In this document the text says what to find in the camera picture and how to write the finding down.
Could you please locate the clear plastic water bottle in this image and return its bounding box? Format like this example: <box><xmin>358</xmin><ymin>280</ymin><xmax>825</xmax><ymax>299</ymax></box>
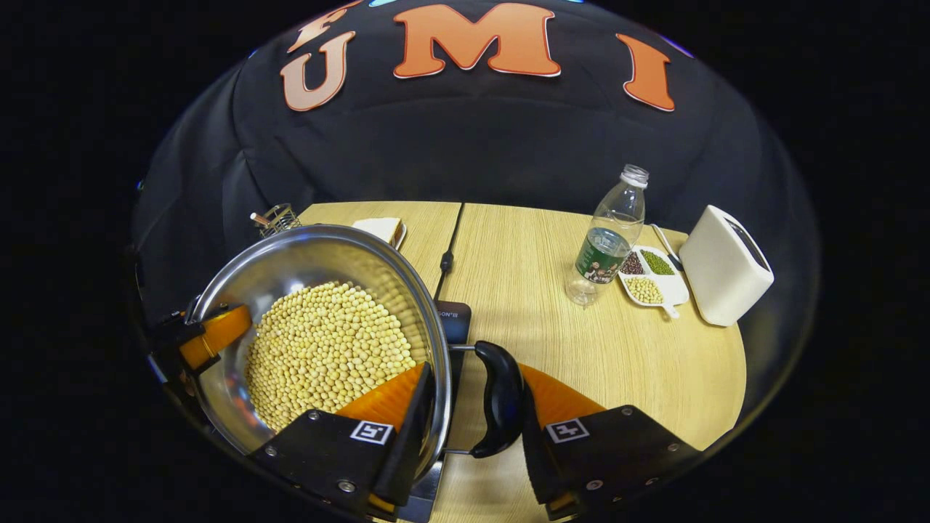
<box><xmin>565</xmin><ymin>164</ymin><xmax>650</xmax><ymax>307</ymax></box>

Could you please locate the metal wire rack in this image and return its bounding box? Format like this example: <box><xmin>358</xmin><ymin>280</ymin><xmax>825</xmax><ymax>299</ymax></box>
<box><xmin>250</xmin><ymin>203</ymin><xmax>302</xmax><ymax>239</ymax></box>

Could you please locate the pile of yellow soybeans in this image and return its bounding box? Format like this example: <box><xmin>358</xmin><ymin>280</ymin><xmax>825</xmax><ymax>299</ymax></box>
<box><xmin>245</xmin><ymin>281</ymin><xmax>416</xmax><ymax>433</ymax></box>

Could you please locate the stainless steel pot black handle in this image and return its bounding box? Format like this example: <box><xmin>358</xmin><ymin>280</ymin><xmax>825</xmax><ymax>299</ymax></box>
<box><xmin>185</xmin><ymin>224</ymin><xmax>525</xmax><ymax>460</ymax></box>

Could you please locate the white toaster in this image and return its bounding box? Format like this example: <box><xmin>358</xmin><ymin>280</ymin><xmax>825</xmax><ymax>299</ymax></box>
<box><xmin>679</xmin><ymin>205</ymin><xmax>775</xmax><ymax>328</ymax></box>

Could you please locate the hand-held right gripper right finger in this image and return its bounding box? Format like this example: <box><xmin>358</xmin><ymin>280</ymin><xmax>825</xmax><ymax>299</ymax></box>
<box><xmin>519</xmin><ymin>363</ymin><xmax>702</xmax><ymax>520</ymax></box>

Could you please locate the black induction cooktop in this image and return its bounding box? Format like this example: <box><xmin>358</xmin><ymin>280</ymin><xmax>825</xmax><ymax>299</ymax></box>
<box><xmin>392</xmin><ymin>300</ymin><xmax>473</xmax><ymax>523</ymax></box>

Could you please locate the black power cable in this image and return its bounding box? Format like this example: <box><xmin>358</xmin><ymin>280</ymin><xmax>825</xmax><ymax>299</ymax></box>
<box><xmin>434</xmin><ymin>202</ymin><xmax>466</xmax><ymax>300</ymax></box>

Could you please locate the sandwich with lettuce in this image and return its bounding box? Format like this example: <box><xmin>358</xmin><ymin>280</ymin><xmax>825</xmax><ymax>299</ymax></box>
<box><xmin>352</xmin><ymin>216</ymin><xmax>404</xmax><ymax>246</ymax></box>

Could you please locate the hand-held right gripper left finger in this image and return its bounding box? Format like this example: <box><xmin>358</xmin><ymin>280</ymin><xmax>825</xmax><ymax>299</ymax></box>
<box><xmin>251</xmin><ymin>362</ymin><xmax>437</xmax><ymax>520</ymax></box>

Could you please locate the white divided dish with beans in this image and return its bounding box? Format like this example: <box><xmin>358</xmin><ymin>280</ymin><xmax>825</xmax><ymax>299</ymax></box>
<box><xmin>618</xmin><ymin>245</ymin><xmax>690</xmax><ymax>319</ymax></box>

